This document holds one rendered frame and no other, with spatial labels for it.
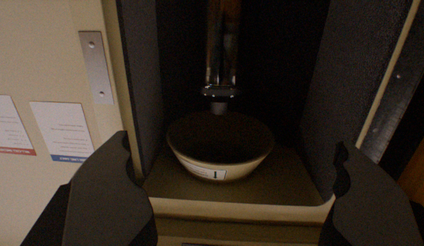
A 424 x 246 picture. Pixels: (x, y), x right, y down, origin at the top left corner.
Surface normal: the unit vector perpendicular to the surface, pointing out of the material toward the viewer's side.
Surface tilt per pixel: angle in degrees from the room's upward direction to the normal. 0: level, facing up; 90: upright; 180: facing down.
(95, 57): 90
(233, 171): 66
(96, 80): 90
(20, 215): 90
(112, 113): 90
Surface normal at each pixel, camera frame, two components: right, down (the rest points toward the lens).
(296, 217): -0.05, 0.46
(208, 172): -0.24, 0.76
